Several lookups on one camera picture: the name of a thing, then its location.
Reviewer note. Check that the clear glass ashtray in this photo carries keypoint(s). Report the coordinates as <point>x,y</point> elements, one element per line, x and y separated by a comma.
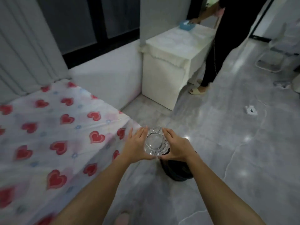
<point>155,142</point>

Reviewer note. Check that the pink slipper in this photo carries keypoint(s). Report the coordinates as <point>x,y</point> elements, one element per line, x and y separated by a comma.
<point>124,219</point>

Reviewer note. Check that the person's right forearm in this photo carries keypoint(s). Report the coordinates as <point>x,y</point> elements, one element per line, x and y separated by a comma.
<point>218,194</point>

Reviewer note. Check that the person's right thumb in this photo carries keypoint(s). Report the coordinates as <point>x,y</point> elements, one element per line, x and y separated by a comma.
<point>164,157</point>

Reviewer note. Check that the person's left forearm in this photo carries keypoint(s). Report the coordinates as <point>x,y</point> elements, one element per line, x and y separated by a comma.
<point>93,196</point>

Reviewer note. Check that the dark window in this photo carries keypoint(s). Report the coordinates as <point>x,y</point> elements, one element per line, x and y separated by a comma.
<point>93,25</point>

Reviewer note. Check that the grey curtain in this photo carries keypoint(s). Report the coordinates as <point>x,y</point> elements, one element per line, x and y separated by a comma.
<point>25,46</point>

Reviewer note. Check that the black trash bin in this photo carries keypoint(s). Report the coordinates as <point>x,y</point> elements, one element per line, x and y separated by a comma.
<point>177,171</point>

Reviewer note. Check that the small white floor object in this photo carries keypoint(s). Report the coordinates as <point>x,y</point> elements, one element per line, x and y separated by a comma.
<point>251,110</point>

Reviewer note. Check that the beige slipper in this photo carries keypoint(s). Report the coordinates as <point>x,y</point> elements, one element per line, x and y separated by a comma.
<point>198,90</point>

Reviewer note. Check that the white cabinet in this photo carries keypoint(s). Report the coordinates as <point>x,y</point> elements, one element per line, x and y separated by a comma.
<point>164,86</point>

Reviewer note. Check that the person's left thumb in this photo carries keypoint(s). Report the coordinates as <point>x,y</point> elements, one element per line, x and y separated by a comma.
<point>148,157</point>

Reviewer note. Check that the white red heart print cloth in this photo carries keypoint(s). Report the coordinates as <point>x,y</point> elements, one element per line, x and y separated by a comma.
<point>46,142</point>

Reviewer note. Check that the white cloth cover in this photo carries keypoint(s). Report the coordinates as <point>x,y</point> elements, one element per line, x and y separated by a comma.
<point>173,44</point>

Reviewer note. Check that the person's right hand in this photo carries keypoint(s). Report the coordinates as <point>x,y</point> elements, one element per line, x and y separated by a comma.
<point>179,149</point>

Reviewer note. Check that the white chair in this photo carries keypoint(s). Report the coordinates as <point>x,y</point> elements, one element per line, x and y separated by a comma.
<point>276,49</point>

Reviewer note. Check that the person's left hand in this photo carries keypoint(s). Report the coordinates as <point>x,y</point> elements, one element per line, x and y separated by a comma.
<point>133,147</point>

